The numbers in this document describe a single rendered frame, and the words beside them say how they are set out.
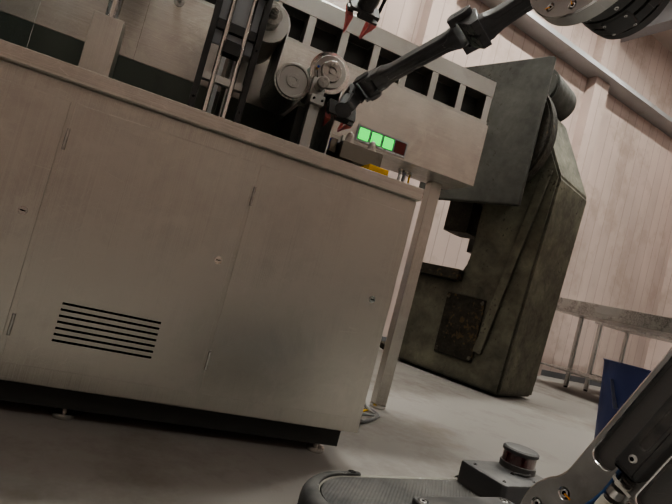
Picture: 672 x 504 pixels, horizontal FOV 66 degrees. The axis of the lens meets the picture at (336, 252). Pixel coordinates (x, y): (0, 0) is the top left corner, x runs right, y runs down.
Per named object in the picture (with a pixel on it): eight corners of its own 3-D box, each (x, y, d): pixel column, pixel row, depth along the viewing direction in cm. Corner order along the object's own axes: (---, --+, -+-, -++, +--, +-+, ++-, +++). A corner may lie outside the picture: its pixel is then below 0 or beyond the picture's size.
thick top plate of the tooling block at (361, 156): (339, 156, 180) (343, 139, 181) (305, 168, 218) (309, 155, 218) (379, 170, 186) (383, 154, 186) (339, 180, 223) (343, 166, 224)
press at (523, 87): (563, 409, 418) (638, 91, 432) (459, 395, 351) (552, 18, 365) (438, 361, 539) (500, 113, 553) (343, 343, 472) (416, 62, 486)
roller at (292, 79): (272, 90, 175) (281, 56, 175) (256, 106, 198) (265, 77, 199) (305, 102, 179) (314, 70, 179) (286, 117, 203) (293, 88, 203)
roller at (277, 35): (243, 32, 171) (254, -8, 172) (231, 56, 195) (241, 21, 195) (283, 49, 176) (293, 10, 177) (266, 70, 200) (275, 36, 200)
